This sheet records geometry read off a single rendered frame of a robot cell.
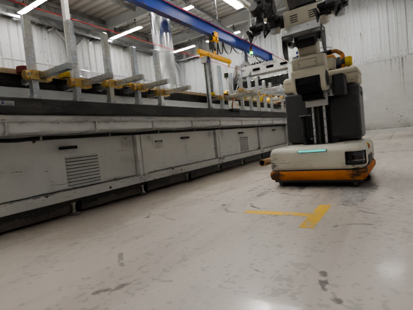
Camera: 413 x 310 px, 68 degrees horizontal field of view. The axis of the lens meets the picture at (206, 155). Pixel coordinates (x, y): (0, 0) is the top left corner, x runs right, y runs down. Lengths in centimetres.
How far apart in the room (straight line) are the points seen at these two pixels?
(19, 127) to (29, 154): 30
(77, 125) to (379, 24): 1138
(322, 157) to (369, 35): 1040
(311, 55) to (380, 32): 1017
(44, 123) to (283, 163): 152
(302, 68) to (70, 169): 170
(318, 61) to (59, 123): 166
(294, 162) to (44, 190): 162
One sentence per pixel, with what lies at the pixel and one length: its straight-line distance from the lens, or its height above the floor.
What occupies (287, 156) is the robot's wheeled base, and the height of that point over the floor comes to 22.
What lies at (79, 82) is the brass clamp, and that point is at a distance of 199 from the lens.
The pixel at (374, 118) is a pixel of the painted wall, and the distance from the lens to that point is 1202.
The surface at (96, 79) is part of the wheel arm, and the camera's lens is 190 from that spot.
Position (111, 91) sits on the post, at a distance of 213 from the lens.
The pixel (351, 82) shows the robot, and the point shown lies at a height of 70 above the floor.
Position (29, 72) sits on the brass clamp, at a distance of 184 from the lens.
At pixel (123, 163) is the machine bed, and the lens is 246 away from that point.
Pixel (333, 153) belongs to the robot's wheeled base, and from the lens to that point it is 211.
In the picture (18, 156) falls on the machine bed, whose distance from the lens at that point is 203.
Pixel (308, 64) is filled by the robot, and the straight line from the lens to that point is 225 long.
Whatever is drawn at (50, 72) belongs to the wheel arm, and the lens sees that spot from 179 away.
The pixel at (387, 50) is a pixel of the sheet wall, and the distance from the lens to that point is 1222.
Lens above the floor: 40
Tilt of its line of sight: 3 degrees down
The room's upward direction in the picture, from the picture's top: 6 degrees counter-clockwise
